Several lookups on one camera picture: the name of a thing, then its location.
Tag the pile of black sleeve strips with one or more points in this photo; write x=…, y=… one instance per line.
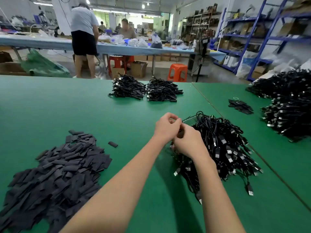
x=58, y=182

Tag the person's right forearm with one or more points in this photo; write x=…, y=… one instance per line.
x=216, y=196

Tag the dark storage shelf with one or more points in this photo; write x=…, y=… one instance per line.
x=199, y=24

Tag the long blue work table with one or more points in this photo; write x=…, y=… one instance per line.
x=48, y=43

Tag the orange plastic stool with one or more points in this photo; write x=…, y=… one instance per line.
x=178, y=71

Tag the red plastic stool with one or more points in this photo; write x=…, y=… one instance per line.
x=117, y=61

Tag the white plastic bag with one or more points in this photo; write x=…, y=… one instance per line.
x=286, y=63

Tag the blue metal shelving rack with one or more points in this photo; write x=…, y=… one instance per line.
x=252, y=41

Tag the open cardboard box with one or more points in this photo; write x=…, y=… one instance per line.
x=12, y=69

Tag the person's left hand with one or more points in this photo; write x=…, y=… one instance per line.
x=166, y=127

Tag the black tripod stand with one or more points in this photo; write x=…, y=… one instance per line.
x=201, y=51

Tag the green plastic bag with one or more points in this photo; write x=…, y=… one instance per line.
x=43, y=65

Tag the person's left forearm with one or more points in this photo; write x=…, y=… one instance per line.
x=121, y=191

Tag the brown cardboard box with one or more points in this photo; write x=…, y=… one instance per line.
x=139, y=69

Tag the person's right hand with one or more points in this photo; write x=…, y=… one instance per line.
x=189, y=142

